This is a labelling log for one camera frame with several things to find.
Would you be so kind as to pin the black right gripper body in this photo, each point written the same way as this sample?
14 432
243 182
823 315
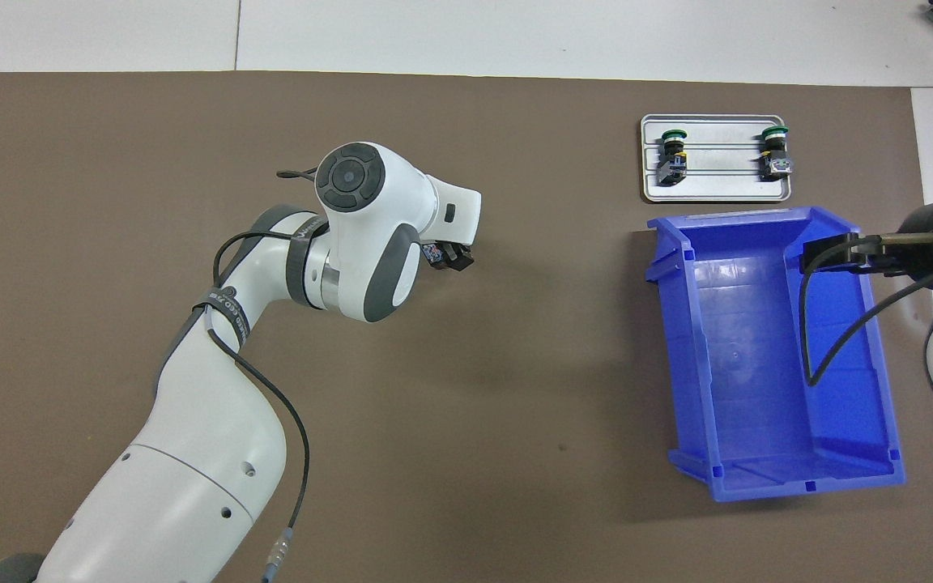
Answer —
928 239

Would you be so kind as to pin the green push button switch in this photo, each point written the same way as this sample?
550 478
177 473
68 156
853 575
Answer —
776 154
671 158
434 254

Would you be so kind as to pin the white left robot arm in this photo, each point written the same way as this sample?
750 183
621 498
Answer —
207 453

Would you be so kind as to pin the silver metal tray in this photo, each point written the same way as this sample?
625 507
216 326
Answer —
726 186

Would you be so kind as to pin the brown table mat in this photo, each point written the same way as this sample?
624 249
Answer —
515 405

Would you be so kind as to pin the blue plastic storage bin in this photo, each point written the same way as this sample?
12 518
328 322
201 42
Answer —
750 389

